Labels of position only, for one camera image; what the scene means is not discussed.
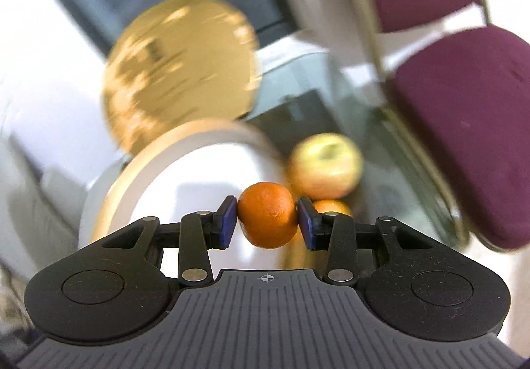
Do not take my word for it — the yellow red apple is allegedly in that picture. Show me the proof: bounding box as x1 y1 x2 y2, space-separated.
286 133 364 200

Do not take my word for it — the maroon padded chair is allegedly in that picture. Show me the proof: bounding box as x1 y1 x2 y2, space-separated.
353 0 529 250

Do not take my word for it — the orange mandarin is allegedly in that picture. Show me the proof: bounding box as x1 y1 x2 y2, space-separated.
313 199 353 217
237 182 298 250

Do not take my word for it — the gold round box lid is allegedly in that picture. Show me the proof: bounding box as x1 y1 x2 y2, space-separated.
101 0 261 155

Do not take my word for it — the gold round gift box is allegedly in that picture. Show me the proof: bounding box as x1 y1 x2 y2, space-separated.
78 118 286 247

